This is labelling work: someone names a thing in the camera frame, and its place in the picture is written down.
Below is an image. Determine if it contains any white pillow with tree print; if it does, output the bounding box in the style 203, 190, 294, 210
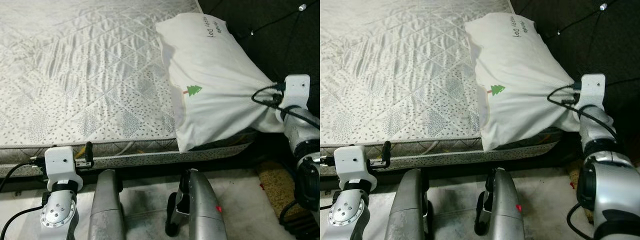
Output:
154, 12, 287, 154
463, 12, 585, 153

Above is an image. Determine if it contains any grey robot left leg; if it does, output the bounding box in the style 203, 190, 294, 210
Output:
389, 168, 431, 240
87, 168, 126, 240

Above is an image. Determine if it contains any white quilted mattress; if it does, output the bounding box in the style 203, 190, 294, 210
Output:
320, 0, 562, 177
0, 0, 261, 179

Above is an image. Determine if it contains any dark tufted headboard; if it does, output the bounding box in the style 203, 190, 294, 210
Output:
509, 0, 640, 151
197, 0, 321, 121

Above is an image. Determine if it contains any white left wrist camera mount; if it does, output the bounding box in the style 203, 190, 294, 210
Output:
333, 144, 378, 190
43, 145, 84, 192

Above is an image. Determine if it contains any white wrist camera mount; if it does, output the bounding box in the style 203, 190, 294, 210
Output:
279, 74, 311, 110
43, 145, 84, 192
579, 73, 607, 111
333, 144, 378, 190

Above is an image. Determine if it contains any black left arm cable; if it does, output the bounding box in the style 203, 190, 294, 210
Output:
0, 156, 48, 240
320, 155, 337, 211

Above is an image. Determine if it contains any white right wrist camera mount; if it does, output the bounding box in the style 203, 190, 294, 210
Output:
579, 73, 607, 111
279, 74, 311, 110

